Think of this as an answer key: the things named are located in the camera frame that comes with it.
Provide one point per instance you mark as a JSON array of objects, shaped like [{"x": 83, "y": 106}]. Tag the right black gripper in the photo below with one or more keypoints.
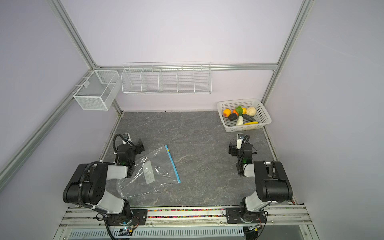
[{"x": 234, "y": 149}]

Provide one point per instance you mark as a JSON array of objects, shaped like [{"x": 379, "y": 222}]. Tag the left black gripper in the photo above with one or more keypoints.
[{"x": 137, "y": 148}]

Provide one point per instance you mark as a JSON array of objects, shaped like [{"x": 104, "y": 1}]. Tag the clear zip top bag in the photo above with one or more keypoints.
[{"x": 153, "y": 172}]

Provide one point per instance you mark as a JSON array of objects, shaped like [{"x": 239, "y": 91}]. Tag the white plastic perforated basket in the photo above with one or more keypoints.
[{"x": 262, "y": 116}]

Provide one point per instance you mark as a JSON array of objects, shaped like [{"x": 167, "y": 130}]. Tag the black toy avocado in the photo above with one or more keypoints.
[{"x": 232, "y": 117}]

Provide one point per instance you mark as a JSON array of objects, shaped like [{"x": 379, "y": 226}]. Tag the orange yellow toy fruit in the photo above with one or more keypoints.
[{"x": 227, "y": 113}]

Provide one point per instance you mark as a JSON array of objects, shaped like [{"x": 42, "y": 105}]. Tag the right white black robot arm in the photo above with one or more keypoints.
[{"x": 271, "y": 181}]

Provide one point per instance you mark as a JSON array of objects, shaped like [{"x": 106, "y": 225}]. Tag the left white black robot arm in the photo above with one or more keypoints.
[{"x": 87, "y": 186}]

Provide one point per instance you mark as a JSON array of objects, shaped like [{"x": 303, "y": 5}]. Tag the yellow toy banana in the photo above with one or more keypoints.
[{"x": 251, "y": 123}]

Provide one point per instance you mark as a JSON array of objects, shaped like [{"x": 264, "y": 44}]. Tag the white toy radish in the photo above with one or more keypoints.
[{"x": 240, "y": 121}]

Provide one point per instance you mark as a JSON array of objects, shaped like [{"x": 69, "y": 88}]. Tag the dark green toy cucumber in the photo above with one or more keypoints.
[{"x": 248, "y": 118}]

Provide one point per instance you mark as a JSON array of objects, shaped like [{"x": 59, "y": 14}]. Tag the beige round toy bun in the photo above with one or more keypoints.
[{"x": 251, "y": 111}]

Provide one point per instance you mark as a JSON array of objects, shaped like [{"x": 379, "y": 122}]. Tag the small white mesh box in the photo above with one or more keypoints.
[{"x": 99, "y": 90}]

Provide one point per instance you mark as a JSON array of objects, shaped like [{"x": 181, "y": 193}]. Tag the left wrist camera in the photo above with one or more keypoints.
[{"x": 127, "y": 137}]

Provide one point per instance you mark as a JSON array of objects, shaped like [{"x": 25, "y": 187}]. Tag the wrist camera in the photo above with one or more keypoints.
[
  {"x": 240, "y": 138},
  {"x": 127, "y": 137}
]

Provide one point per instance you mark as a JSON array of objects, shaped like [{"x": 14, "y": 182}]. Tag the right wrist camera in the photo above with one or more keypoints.
[{"x": 240, "y": 138}]

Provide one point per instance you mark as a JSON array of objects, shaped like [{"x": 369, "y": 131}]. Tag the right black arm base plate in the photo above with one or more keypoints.
[{"x": 235, "y": 215}]

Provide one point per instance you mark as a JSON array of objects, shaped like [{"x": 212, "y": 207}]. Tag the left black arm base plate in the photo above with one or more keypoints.
[{"x": 136, "y": 217}]

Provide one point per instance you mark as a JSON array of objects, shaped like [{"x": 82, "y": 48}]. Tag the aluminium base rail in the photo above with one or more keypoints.
[{"x": 208, "y": 216}]

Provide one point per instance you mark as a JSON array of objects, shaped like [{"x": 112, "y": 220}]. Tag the long white wire shelf basket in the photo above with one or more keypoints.
[{"x": 166, "y": 78}]

